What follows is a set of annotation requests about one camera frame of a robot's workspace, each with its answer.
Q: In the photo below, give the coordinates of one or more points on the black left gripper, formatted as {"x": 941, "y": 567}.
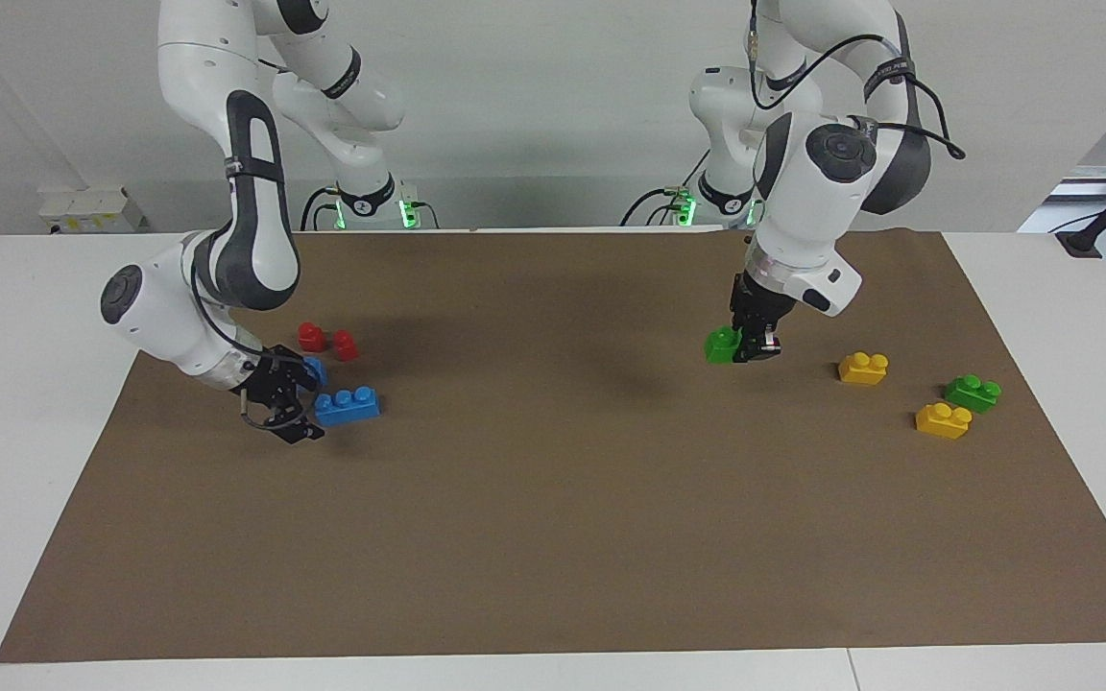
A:
{"x": 759, "y": 307}

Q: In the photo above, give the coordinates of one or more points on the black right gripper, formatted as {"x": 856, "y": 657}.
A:
{"x": 275, "y": 384}

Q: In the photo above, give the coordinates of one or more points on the green toy brick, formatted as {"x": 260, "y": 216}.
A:
{"x": 720, "y": 347}
{"x": 973, "y": 393}

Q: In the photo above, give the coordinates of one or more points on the blue toy brick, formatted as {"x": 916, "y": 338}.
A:
{"x": 317, "y": 369}
{"x": 349, "y": 406}

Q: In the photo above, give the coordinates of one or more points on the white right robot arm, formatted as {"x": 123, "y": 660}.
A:
{"x": 246, "y": 230}

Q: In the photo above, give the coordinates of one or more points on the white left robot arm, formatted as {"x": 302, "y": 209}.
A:
{"x": 807, "y": 211}

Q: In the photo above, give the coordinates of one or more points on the red toy brick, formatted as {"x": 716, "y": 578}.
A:
{"x": 346, "y": 345}
{"x": 312, "y": 337}

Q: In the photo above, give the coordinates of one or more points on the yellow toy brick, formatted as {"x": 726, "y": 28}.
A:
{"x": 863, "y": 369}
{"x": 943, "y": 420}

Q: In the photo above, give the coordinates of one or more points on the brown table mat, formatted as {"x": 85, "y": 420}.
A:
{"x": 553, "y": 480}

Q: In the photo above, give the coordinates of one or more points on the white power strip box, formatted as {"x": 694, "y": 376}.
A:
{"x": 87, "y": 211}

